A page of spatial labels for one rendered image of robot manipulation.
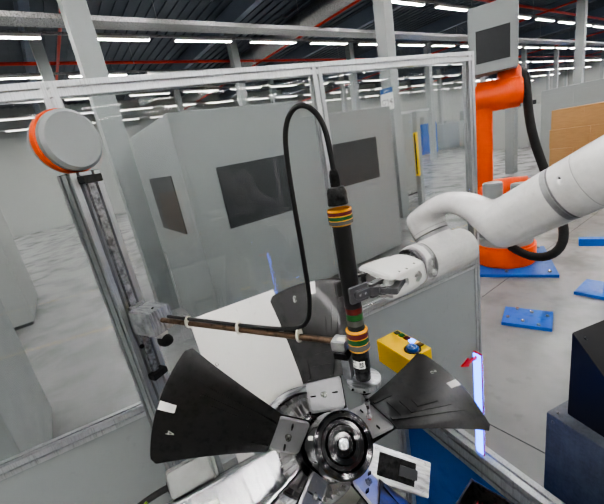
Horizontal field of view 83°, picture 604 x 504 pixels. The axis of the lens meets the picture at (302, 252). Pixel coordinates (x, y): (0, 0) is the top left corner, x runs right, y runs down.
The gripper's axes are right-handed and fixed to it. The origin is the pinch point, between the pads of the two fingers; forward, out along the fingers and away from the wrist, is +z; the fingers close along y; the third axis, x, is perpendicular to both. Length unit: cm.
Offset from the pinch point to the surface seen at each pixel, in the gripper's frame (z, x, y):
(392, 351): -31, -42, 29
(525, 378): -173, -148, 67
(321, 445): 13.4, -25.9, -3.6
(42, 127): 45, 42, 53
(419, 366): -21.0, -30.5, 5.9
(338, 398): 5.2, -23.8, 2.4
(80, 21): 22, 192, 415
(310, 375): 7.4, -21.2, 9.8
